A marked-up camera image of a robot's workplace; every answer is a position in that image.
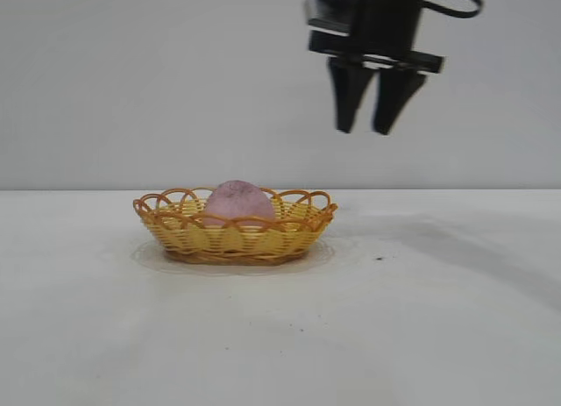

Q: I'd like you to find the black silver wrist camera box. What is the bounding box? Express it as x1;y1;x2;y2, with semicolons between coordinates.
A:
304;0;367;37

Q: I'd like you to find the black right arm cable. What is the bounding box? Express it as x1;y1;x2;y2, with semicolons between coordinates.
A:
423;0;483;19

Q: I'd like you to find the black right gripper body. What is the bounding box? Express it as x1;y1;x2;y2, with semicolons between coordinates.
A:
309;0;446;75

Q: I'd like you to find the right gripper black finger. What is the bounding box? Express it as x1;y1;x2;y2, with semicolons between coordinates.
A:
328;57;378;134
372;68;427;137

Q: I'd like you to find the pink peach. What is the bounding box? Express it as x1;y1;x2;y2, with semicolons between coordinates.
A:
203;180;277;230

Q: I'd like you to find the yellow woven wicker basket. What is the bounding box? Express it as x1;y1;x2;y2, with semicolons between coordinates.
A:
132;186;339;267

